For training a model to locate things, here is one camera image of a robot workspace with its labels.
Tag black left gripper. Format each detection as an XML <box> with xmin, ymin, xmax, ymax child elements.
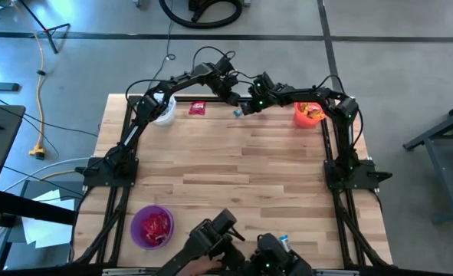
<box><xmin>205</xmin><ymin>55</ymin><xmax>244</xmax><ymax>107</ymax></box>

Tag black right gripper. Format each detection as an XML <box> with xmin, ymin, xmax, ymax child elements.
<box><xmin>240</xmin><ymin>71</ymin><xmax>284</xmax><ymax>116</ymax></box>

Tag orange pumpkin face bucket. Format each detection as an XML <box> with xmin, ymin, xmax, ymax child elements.
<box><xmin>294</xmin><ymin>101</ymin><xmax>328</xmax><ymax>130</ymax></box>

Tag white ghost face bucket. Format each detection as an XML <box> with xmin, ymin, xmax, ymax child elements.
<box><xmin>151</xmin><ymin>94</ymin><xmax>178</xmax><ymax>127</ymax></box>

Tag vacuum cleaner body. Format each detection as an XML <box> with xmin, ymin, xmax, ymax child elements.
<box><xmin>187</xmin><ymin>0</ymin><xmax>252</xmax><ymax>12</ymax></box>

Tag purple plastic bowl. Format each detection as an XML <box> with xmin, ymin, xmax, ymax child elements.
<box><xmin>129</xmin><ymin>205</ymin><xmax>176</xmax><ymax>251</ymax></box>

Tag person's hand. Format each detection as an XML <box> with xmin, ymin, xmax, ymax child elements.
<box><xmin>178</xmin><ymin>255</ymin><xmax>224</xmax><ymax>276</ymax></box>

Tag white paper sheets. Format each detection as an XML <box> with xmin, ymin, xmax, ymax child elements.
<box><xmin>21</xmin><ymin>189</ymin><xmax>76</xmax><ymax>249</ymax></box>

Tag black desk beam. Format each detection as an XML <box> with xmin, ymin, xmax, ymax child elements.
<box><xmin>0</xmin><ymin>189</ymin><xmax>77</xmax><ymax>227</ymax></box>

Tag black flat bar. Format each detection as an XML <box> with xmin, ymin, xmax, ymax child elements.
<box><xmin>0</xmin><ymin>81</ymin><xmax>21</xmax><ymax>93</ymax></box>

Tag black vacuum hose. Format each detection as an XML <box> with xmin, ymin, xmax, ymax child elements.
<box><xmin>157</xmin><ymin>0</ymin><xmax>245</xmax><ymax>31</ymax></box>

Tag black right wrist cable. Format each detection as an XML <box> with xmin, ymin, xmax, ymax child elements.
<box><xmin>310</xmin><ymin>74</ymin><xmax>346</xmax><ymax>97</ymax></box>

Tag thin black floor cable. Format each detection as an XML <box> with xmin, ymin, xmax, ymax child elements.
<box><xmin>149</xmin><ymin>0</ymin><xmax>176</xmax><ymax>84</ymax></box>

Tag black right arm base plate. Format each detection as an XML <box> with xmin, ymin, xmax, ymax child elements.
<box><xmin>324</xmin><ymin>159</ymin><xmax>394</xmax><ymax>191</ymax></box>

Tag black aluminium rig frame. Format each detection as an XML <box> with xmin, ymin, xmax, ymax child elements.
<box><xmin>0</xmin><ymin>94</ymin><xmax>453</xmax><ymax>276</ymax></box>

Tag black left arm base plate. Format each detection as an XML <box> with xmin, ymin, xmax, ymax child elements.
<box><xmin>74</xmin><ymin>157</ymin><xmax>140</xmax><ymax>189</ymax></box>

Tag silver rail bracket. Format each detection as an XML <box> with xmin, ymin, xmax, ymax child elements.
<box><xmin>101</xmin><ymin>268</ymin><xmax>146</xmax><ymax>276</ymax></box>
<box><xmin>316</xmin><ymin>269</ymin><xmax>360</xmax><ymax>276</ymax></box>

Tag white floor cable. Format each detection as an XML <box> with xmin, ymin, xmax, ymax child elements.
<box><xmin>2</xmin><ymin>156</ymin><xmax>91</xmax><ymax>192</ymax></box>

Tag yellow extension cable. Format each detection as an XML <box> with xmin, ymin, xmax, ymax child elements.
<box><xmin>11</xmin><ymin>0</ymin><xmax>48</xmax><ymax>160</ymax></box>

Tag grey metal table frame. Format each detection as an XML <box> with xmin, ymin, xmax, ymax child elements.
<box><xmin>402</xmin><ymin>97</ymin><xmax>453</xmax><ymax>225</ymax></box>

